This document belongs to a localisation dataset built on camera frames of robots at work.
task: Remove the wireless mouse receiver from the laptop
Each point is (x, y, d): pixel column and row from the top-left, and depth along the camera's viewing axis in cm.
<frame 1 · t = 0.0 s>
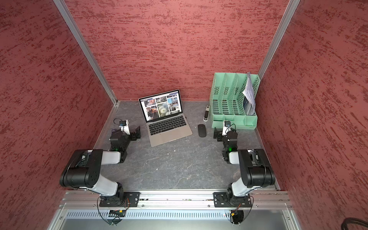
left hand: (132, 128, 94), fingers open
right hand: (221, 128, 94), fingers open
silver open laptop: (163, 114, 109), point 4 cm above the table
black wireless mouse: (202, 131, 104), on the table
papers in organizer: (249, 98, 97), point 21 cm above the table

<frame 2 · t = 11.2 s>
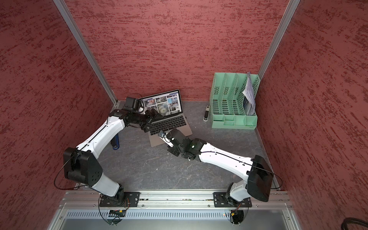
left hand: (158, 123, 81), fingers open
right hand: (172, 143, 78), fingers open
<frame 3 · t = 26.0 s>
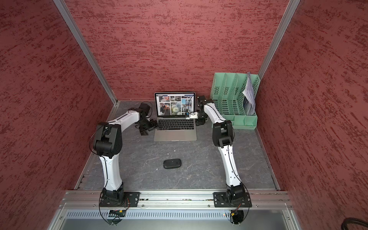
left hand: (153, 132, 98), fingers open
right hand: (198, 120, 108), fingers open
silver open laptop: (171, 109, 109), point 7 cm above the table
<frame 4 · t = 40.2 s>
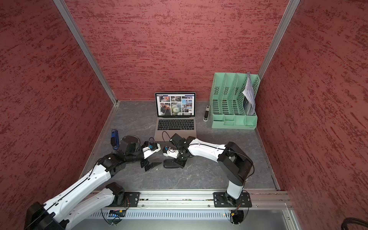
left hand: (156, 155, 77), fingers open
right hand: (178, 164, 84), fingers closed
